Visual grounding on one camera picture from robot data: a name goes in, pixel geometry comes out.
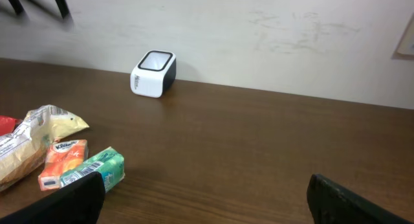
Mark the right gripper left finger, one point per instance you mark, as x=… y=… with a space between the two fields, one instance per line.
x=78 y=202

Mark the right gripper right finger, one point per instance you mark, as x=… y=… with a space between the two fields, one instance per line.
x=331 y=203

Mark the green tissue pack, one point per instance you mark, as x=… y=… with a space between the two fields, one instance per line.
x=109 y=163

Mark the orange tissue pack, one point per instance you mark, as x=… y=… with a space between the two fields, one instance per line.
x=61 y=157

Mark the cream chips bag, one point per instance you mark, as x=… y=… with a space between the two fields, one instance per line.
x=24 y=150

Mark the red snack packet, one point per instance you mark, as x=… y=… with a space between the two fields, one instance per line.
x=8 y=124

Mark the white barcode scanner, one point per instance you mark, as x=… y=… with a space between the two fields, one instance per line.
x=154 y=74

